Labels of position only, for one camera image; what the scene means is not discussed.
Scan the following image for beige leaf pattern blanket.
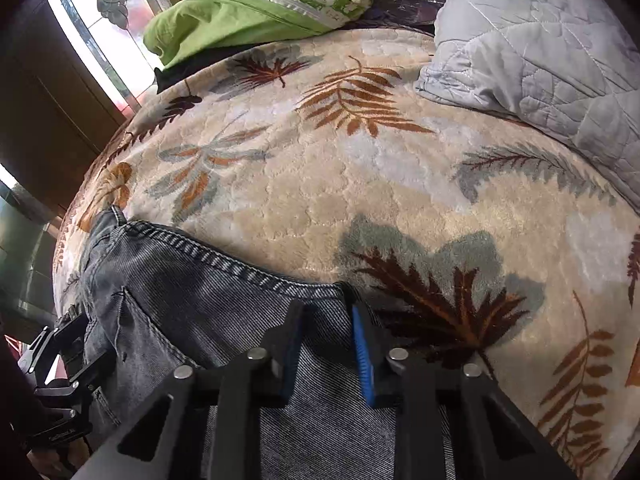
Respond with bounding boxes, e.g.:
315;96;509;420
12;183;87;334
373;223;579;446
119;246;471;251
54;29;639;479

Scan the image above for grey denim pants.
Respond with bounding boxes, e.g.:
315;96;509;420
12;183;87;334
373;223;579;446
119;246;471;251
79;207;395;479

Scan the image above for green patterned quilt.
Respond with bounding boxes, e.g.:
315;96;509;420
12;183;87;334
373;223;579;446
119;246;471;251
143;0;373;68

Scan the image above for stained glass window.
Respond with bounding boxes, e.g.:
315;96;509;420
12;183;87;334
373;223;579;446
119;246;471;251
48;0;170;117

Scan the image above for grey quilted comforter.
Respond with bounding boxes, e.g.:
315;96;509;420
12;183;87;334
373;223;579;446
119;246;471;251
416;0;639;207

